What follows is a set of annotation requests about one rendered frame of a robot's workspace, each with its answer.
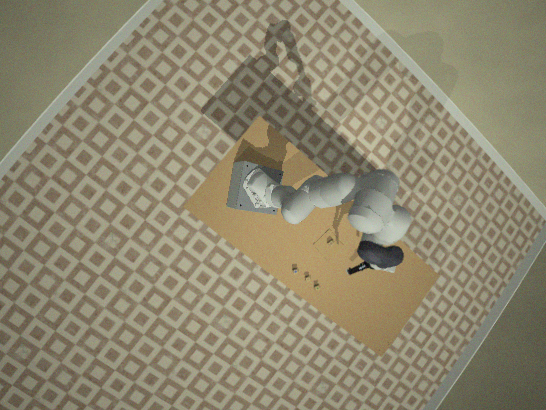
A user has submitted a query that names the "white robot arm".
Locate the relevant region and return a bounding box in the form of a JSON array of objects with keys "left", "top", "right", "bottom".
[{"left": 242, "top": 168, "right": 411, "bottom": 273}]

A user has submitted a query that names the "tan flat mat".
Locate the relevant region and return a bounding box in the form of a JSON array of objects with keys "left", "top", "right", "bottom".
[{"left": 313, "top": 229, "right": 344, "bottom": 260}]

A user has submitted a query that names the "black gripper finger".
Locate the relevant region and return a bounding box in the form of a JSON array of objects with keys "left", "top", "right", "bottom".
[{"left": 345, "top": 261, "right": 366, "bottom": 275}]

